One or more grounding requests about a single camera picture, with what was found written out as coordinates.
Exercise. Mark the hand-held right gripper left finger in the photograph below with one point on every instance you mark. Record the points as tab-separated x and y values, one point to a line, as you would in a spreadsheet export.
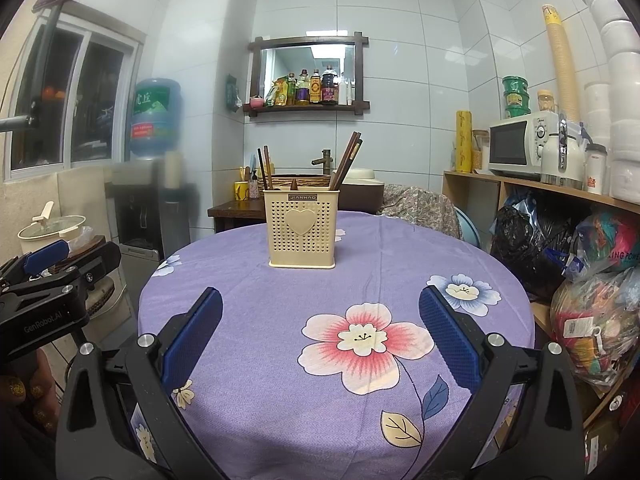
192	340

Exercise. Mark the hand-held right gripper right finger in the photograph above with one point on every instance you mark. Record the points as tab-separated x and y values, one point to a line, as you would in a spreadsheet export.
447	340

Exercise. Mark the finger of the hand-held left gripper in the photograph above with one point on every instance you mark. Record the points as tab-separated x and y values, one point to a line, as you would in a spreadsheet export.
100	262
45	256

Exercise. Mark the cream perforated utensil holder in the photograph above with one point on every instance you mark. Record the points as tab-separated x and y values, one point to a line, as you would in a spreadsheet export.
300	240

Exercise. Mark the brown wooden chopstick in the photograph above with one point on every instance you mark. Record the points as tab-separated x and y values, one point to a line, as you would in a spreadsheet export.
268	170
346	157

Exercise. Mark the black chopstick yellow band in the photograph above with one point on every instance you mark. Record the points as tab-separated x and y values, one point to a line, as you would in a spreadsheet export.
351	160

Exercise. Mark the person's left hand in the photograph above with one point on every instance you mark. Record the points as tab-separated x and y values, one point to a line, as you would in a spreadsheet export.
35	375

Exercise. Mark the white pot with lid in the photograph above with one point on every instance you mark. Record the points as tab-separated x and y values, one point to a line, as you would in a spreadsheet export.
50	232

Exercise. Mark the grey water dispenser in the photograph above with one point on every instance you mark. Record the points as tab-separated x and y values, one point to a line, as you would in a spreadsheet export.
145	215

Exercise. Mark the blue stool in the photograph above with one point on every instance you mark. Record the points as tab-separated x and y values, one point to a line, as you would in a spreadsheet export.
469	230

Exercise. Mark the purple floral tablecloth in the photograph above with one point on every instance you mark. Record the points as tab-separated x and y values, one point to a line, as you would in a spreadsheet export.
300	290

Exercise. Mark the black plastic bag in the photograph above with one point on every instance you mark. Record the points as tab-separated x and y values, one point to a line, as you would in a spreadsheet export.
530	245

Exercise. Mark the chair with floral cloth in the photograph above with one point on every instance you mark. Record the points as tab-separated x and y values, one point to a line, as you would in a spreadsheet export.
425	210

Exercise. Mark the dark wooden side table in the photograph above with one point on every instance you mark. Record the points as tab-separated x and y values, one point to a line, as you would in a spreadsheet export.
235	212

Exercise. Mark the wooden shelf unit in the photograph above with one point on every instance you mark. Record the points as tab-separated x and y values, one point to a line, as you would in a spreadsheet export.
475	195

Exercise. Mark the blue water jug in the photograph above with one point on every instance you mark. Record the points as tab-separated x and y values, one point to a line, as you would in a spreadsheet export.
156	120

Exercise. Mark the yellow cup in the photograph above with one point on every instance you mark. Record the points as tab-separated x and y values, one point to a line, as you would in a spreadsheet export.
241	191

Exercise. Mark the sliding window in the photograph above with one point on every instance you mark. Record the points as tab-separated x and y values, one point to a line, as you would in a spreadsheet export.
75	100

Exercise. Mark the colourful plastic bags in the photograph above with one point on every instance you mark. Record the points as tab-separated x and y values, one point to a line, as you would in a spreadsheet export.
605	310

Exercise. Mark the brown basin white lid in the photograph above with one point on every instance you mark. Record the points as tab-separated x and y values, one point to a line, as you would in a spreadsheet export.
364	190

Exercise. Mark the glass jar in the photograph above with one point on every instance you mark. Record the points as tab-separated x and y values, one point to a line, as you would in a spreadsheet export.
480	152

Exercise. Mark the wicker basket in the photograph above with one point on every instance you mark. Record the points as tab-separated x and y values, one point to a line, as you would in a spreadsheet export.
310	180

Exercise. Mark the yellow roll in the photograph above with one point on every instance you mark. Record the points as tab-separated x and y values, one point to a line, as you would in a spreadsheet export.
463	140

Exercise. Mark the white microwave oven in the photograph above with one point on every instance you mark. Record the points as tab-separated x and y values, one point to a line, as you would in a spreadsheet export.
515	147

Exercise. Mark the white electric kettle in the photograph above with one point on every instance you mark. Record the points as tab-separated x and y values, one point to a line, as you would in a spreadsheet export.
560	160

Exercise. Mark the bamboo faucet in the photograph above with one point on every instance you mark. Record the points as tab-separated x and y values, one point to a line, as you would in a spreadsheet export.
324	162

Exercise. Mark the pink bowl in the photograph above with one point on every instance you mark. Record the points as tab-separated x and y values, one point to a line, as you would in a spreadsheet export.
257	102

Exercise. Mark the white tumbler cup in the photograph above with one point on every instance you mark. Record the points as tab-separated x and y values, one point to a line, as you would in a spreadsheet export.
596	172

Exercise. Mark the yellow packet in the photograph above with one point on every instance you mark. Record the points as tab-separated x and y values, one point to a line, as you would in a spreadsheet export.
280	95

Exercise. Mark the stack of green bowls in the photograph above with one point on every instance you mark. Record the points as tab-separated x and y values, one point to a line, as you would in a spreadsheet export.
516	97

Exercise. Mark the green yellow bottle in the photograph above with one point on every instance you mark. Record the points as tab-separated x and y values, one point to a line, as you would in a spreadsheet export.
291	92

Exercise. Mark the jar with orange lid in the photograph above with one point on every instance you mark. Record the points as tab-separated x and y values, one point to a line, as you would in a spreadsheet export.
547	102

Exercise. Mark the clear oil bottle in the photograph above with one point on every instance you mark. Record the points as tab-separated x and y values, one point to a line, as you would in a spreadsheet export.
303	90

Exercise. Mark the white bottle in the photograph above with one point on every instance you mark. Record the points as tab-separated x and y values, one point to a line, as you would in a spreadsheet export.
345	92

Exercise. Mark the amber sauce bottle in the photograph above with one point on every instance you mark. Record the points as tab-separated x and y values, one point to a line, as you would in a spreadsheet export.
315	90

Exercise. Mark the dark soy sauce bottle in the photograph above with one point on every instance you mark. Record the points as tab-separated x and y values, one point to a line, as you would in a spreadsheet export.
329	87

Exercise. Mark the stack of yellow paper cups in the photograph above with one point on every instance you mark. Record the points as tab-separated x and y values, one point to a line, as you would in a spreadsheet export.
560	60

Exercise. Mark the green wall hanger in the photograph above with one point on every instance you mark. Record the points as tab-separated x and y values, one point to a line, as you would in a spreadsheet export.
231	92

